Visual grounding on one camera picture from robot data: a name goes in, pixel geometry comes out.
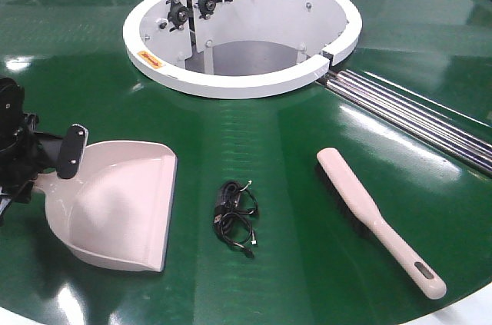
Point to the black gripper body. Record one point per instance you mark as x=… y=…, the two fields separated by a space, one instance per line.
x=24 y=154

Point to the pink plastic dustpan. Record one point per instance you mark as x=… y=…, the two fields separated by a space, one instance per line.
x=115 y=212

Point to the pink hand brush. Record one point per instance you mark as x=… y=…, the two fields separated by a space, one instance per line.
x=363 y=207

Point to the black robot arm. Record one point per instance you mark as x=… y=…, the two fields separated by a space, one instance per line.
x=12 y=99

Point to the chrome transfer rollers right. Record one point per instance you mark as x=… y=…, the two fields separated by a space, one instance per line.
x=411 y=116

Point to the left black bearing mount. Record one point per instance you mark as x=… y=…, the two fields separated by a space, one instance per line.
x=178 y=14

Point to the black bearing mount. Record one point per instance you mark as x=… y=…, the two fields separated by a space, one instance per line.
x=178 y=14
x=207 y=7

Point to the right black bearing mount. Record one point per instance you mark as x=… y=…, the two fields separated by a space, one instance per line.
x=207 y=7

